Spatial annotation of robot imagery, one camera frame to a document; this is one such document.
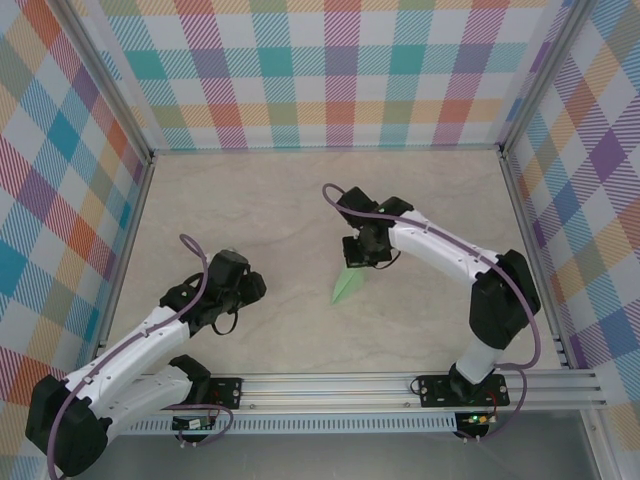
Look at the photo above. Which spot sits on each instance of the circuit board with green light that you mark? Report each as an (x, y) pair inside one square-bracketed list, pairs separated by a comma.
[(477, 419)]

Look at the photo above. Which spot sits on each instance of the wide aluminium mounting rail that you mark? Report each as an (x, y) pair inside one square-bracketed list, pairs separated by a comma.
[(325, 392)]

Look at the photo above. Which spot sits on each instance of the small black circuit board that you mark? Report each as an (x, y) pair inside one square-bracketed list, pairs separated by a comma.
[(192, 424)]

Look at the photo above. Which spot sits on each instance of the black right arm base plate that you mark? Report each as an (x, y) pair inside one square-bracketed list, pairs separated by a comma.
[(432, 395)]

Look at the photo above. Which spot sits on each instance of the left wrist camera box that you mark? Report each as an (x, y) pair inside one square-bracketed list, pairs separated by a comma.
[(230, 250)]

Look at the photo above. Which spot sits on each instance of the aluminium frame post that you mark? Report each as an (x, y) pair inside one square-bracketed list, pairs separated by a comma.
[(100, 75), (540, 75)]

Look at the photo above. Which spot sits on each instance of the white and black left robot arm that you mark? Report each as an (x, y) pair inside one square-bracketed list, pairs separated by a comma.
[(125, 360)]

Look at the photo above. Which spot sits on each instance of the aluminium table edge rail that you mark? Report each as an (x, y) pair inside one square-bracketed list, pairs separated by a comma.
[(131, 225), (532, 250)]

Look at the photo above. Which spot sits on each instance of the light green paper sheet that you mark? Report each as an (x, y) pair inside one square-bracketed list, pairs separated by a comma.
[(347, 287)]

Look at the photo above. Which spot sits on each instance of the grey metal sheet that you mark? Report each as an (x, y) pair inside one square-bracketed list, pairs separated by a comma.
[(325, 457)]

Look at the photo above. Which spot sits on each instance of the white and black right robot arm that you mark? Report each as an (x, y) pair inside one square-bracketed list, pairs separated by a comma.
[(505, 300)]

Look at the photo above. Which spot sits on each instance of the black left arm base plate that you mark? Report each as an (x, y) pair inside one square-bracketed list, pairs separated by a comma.
[(230, 392)]

